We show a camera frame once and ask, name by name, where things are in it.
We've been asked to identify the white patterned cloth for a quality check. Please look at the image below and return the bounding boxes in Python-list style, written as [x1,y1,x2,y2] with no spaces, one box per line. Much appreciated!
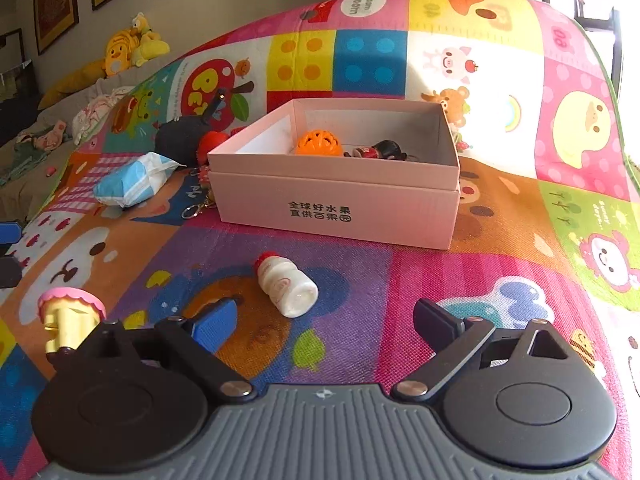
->
[72,86,136,146]

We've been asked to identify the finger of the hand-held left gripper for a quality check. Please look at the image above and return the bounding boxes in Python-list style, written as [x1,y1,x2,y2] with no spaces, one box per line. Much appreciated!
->
[0,221,25,289]

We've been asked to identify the blue and white tissue pack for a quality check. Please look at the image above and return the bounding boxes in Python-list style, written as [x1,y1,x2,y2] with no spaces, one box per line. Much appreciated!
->
[93,152,181,209]

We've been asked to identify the pink doll on clothes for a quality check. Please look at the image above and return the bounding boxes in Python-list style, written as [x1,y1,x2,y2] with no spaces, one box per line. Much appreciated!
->
[17,119,72,153]

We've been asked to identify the red toy keychain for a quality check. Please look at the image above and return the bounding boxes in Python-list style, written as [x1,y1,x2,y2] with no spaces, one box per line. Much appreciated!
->
[180,131,232,220]

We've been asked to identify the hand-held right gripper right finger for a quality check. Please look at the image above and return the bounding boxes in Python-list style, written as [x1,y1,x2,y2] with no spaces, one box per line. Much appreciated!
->
[391,299,573,405]

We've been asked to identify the small white yogurt bottle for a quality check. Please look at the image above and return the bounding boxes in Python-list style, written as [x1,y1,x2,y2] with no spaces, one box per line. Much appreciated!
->
[254,250,320,319]

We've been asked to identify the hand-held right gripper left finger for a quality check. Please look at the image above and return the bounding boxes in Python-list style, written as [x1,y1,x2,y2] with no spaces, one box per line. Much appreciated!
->
[84,297,257,405]

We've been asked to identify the yellow plush toys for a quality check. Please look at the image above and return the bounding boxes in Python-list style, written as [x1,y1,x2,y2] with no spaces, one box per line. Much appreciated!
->
[102,12,171,79]

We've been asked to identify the pink and yellow cupcake toy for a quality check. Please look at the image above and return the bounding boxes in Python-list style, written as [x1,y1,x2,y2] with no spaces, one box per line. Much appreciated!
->
[38,287,107,357]

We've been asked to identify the pink cardboard box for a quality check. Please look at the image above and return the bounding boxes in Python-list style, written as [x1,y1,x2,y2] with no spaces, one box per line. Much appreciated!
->
[207,98,461,251]

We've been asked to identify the orange lattice ball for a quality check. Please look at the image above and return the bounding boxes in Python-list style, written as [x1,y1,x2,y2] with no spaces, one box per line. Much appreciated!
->
[293,130,346,157]

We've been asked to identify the black and red figurine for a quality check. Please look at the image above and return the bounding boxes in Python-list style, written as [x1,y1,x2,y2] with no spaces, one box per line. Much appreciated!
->
[351,139,407,161]

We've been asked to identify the large framed wall picture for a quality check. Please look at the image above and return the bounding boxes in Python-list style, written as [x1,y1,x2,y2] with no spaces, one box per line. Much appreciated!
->
[33,0,80,56]

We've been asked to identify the black plush toy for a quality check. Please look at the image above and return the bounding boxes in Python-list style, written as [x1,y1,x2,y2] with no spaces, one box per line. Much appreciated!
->
[154,88,227,166]

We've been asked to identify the yellow pillow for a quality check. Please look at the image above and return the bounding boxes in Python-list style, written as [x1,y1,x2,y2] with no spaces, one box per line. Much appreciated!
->
[38,59,109,109]

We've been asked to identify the colourful cartoon play mat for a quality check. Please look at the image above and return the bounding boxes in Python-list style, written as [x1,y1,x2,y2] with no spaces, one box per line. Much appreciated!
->
[0,0,640,480]

